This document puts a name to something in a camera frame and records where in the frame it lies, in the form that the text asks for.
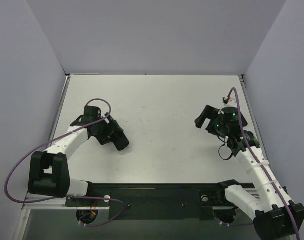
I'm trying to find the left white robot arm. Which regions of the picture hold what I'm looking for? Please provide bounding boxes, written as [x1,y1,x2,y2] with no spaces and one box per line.
[28,105,129,206]

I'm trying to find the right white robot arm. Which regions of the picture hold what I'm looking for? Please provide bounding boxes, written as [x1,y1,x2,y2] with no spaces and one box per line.
[194,105,304,240]

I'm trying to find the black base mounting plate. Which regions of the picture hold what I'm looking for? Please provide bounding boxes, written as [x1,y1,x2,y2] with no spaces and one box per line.
[65,183,237,223]

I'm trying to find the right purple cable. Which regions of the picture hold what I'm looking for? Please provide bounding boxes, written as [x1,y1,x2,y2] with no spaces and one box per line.
[223,87,304,240]

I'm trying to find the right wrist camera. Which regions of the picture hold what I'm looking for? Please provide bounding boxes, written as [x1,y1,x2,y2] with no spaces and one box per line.
[222,97,237,108]

